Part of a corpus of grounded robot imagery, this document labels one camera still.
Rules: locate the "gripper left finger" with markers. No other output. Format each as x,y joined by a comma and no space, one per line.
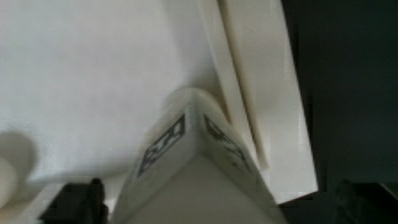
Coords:
67,205

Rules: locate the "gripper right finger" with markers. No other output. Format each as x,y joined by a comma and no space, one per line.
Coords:
366,203

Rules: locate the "white table leg with tag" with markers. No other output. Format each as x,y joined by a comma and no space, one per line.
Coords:
193,184

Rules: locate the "white square tabletop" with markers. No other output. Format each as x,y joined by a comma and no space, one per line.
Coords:
97,56

